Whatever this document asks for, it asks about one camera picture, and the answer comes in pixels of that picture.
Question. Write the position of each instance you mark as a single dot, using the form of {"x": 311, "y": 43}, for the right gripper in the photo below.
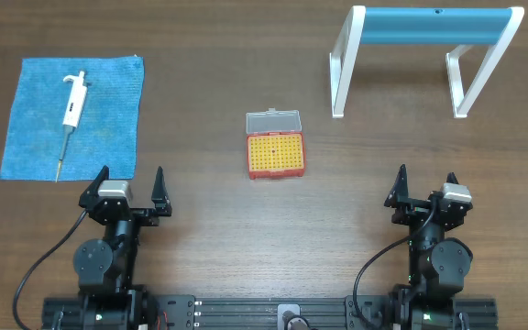
{"x": 452, "y": 215}

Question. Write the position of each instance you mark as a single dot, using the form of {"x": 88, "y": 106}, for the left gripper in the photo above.
{"x": 144, "y": 214}

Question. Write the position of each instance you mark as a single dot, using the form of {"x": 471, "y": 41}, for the white pipette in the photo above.
{"x": 75, "y": 103}

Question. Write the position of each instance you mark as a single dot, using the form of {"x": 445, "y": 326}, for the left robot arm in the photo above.
{"x": 101, "y": 266}

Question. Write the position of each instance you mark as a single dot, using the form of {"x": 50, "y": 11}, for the blue cloth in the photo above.
{"x": 108, "y": 114}

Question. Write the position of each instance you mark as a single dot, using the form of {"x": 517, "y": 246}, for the red and yellow tip box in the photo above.
{"x": 275, "y": 153}

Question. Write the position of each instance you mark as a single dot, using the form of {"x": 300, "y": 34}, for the white and blue stand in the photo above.
{"x": 433, "y": 25}

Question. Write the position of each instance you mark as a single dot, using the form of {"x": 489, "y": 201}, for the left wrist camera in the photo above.
{"x": 114, "y": 189}

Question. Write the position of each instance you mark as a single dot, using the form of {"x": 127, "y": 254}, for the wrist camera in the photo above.
{"x": 456, "y": 194}
{"x": 114, "y": 189}

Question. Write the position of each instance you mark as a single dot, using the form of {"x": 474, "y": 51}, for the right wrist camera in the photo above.
{"x": 456, "y": 194}

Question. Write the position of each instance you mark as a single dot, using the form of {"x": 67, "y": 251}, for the mounting rail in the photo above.
{"x": 245, "y": 314}

